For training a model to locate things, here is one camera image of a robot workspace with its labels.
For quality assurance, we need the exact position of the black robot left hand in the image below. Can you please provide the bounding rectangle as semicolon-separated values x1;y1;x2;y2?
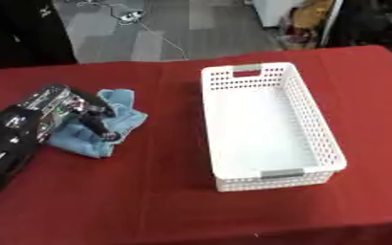
65;88;122;142

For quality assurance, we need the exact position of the light blue cloth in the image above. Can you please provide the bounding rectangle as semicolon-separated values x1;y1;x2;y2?
43;88;149;159

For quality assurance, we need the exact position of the white power strip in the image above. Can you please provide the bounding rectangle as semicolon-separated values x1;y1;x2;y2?
116;10;148;23

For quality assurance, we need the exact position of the person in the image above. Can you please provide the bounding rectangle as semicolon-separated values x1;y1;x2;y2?
0;0;79;73

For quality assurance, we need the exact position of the white perforated plastic basket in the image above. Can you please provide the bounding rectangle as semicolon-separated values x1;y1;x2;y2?
199;61;350;193

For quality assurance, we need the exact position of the white cabinet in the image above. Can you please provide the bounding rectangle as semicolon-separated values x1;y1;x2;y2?
250;0;307;28

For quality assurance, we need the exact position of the white cable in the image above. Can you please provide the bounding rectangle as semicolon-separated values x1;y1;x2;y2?
76;0;189;61

